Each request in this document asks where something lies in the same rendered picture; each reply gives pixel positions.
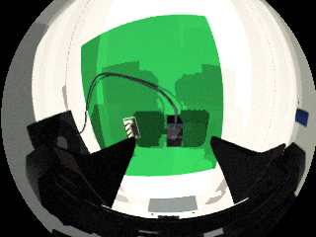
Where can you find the green circuit board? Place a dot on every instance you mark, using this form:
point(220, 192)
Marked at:
point(178, 55)

